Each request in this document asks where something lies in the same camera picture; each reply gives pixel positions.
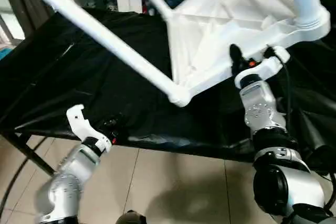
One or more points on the black mat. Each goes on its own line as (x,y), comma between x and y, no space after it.
(92,77)

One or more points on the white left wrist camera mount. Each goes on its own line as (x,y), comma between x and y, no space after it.
(78,124)

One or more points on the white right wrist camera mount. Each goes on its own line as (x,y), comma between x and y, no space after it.
(270,66)

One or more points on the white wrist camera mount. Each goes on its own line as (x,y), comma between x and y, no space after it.
(78,124)
(270,66)

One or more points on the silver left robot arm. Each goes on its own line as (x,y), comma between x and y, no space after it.
(71,171)

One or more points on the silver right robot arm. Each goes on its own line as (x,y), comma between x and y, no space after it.
(262,108)

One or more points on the black metal table leg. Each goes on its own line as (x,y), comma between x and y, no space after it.
(31,155)

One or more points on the white plastic table top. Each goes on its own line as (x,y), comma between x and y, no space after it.
(210,37)

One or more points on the silver sliding door frame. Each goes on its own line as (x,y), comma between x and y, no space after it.
(10,30)

